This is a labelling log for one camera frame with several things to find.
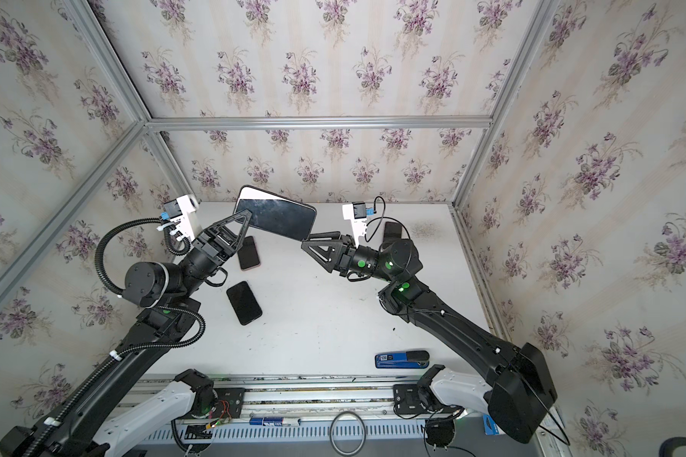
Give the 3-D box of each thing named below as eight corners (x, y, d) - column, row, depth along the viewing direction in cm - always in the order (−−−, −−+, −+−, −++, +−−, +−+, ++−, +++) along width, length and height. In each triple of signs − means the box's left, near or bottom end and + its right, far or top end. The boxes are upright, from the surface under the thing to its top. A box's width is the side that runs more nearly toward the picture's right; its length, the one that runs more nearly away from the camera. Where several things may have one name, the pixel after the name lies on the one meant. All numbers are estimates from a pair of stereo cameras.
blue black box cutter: (375, 368, 81) (377, 362, 77) (374, 356, 83) (376, 350, 79) (426, 368, 81) (431, 363, 77) (424, 356, 83) (428, 350, 79)
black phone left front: (241, 327, 89) (239, 324, 88) (226, 294, 97) (224, 291, 95) (264, 314, 92) (262, 310, 90) (247, 283, 100) (246, 279, 98)
